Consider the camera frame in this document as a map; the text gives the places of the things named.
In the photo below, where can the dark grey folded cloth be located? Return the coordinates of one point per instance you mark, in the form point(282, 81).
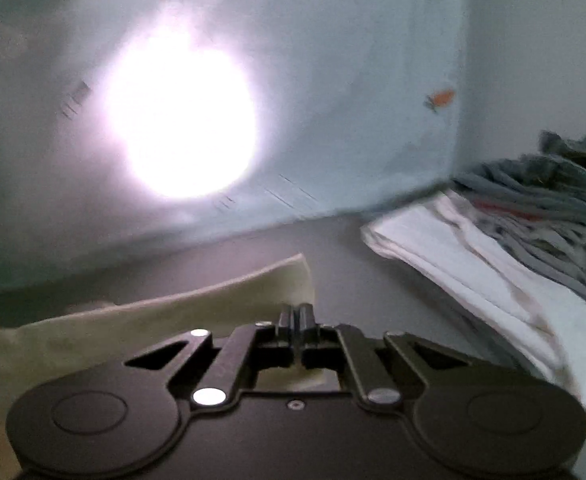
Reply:
point(503, 342)

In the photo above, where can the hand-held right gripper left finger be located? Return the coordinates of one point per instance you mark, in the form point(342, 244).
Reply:
point(233, 360)

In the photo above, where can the carrot print backdrop sheet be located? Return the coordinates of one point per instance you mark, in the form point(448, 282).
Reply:
point(323, 85)

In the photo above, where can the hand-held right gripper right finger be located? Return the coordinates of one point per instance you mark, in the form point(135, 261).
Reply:
point(358, 360)

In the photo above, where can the cream garment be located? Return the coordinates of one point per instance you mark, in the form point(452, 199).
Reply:
point(148, 325)

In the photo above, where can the white folded cloth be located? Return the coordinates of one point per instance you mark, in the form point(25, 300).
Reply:
point(473, 270)

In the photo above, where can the grey folded garment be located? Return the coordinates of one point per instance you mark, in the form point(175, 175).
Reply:
point(548, 220)

